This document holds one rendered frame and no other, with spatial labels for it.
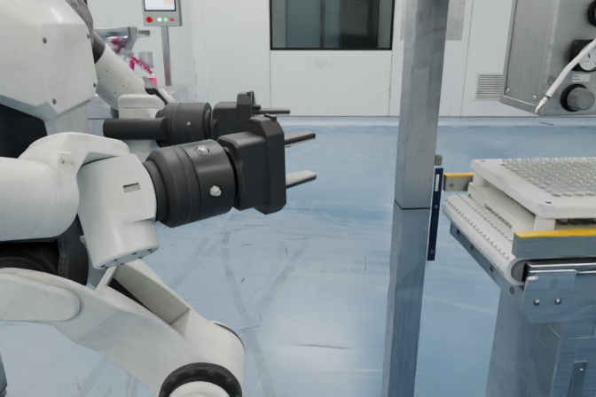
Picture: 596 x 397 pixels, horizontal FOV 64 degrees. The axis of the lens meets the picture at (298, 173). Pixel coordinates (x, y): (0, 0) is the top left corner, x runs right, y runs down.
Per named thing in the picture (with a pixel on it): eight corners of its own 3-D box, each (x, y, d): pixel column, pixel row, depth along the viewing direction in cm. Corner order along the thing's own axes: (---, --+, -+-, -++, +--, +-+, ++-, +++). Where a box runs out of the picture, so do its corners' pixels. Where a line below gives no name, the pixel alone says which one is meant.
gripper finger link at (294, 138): (318, 140, 62) (278, 148, 58) (304, 136, 64) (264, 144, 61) (318, 128, 61) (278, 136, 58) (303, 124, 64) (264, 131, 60)
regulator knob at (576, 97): (569, 115, 55) (576, 75, 54) (558, 112, 58) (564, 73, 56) (597, 114, 56) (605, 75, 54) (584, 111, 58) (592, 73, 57)
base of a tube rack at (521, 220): (588, 190, 94) (590, 179, 94) (695, 246, 71) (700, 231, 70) (466, 193, 93) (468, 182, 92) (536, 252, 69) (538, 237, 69)
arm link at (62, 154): (139, 141, 52) (36, 120, 40) (164, 218, 51) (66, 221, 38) (93, 164, 54) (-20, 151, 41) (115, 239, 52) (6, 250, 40)
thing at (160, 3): (148, 87, 314) (138, -16, 295) (152, 85, 324) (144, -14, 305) (183, 87, 314) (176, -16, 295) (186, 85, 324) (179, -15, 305)
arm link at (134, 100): (156, 148, 80) (168, 145, 93) (154, 94, 79) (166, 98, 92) (115, 149, 79) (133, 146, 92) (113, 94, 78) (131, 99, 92)
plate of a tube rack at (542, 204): (592, 166, 93) (594, 156, 92) (704, 215, 70) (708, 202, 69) (469, 168, 91) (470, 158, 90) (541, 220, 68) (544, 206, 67)
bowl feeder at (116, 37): (74, 91, 294) (65, 27, 283) (98, 84, 328) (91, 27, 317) (153, 91, 293) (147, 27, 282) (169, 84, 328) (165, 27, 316)
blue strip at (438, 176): (427, 261, 98) (435, 168, 92) (426, 260, 99) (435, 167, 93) (435, 260, 98) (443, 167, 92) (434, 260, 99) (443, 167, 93)
